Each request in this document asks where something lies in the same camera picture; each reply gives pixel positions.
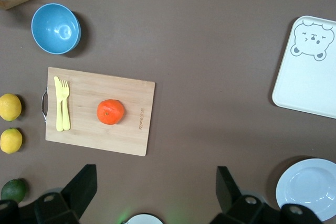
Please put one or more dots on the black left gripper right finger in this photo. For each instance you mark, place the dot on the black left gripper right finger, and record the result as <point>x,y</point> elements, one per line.
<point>231,195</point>

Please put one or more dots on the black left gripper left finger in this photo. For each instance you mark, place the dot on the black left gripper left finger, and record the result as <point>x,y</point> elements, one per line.
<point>78,190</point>

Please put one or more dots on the white round plate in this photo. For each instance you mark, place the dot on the white round plate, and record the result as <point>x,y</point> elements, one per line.
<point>307,187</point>

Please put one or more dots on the orange fruit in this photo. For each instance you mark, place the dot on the orange fruit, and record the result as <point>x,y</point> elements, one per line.
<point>110,111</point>

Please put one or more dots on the wooden cutting board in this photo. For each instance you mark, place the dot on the wooden cutting board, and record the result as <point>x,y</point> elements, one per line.
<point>105,137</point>

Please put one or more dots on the green lime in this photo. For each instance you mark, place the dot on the green lime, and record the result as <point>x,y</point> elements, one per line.
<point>13,191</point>

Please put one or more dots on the yellow plastic fork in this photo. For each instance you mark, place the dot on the yellow plastic fork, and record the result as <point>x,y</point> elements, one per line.
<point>66,113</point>

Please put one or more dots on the yellow lemon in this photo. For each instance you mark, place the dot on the yellow lemon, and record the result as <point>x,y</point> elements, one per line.
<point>10,107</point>
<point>11,140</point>

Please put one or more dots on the yellow plastic knife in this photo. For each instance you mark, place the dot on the yellow plastic knife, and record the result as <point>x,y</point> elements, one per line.
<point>58,108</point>

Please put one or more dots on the cream tray with bear print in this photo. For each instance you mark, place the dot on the cream tray with bear print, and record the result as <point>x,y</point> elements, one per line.
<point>307,82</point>

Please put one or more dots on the blue bowl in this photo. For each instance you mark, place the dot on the blue bowl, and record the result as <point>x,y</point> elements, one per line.
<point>55,28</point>

